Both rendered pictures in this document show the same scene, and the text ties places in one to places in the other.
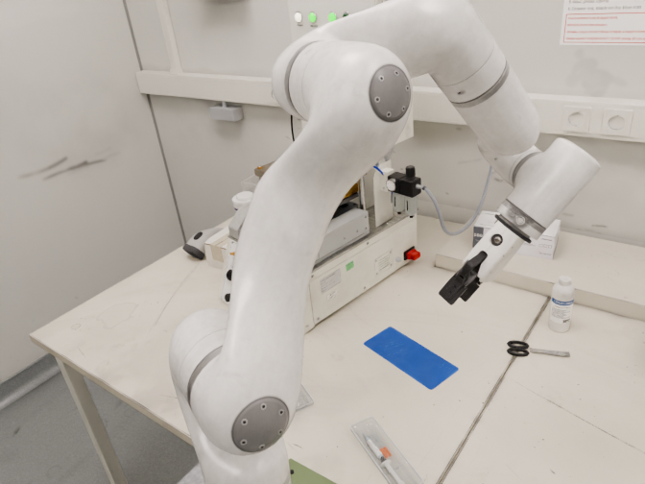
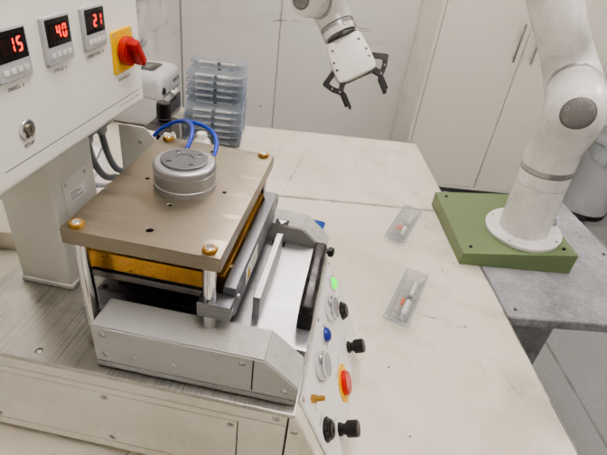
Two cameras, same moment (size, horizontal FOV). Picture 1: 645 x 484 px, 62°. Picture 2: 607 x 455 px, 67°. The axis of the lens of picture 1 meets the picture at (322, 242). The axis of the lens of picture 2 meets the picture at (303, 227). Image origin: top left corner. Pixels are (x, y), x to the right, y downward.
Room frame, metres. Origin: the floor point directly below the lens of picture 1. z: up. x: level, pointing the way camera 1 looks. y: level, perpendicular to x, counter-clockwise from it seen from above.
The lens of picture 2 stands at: (1.65, 0.50, 1.41)
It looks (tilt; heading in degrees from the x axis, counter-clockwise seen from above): 34 degrees down; 225
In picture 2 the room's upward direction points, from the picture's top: 8 degrees clockwise
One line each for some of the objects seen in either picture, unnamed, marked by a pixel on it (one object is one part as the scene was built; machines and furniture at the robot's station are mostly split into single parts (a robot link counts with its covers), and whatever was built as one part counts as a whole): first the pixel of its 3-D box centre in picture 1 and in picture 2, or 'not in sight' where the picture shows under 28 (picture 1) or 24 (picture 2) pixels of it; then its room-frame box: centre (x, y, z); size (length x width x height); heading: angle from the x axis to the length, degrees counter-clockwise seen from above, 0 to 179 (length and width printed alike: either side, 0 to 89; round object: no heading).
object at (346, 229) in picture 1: (328, 238); (260, 229); (1.24, -0.02, 0.96); 0.26 x 0.05 x 0.07; 131
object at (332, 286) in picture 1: (321, 255); (198, 325); (1.38, 0.01, 0.84); 0.53 x 0.37 x 0.17; 131
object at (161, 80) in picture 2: not in sight; (138, 89); (1.04, -0.99, 0.88); 0.25 x 0.20 x 0.17; 134
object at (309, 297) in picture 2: not in sight; (312, 282); (1.28, 0.15, 0.99); 0.15 x 0.02 x 0.04; 41
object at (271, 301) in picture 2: not in sight; (219, 273); (1.37, 0.05, 0.97); 0.30 x 0.22 x 0.08; 131
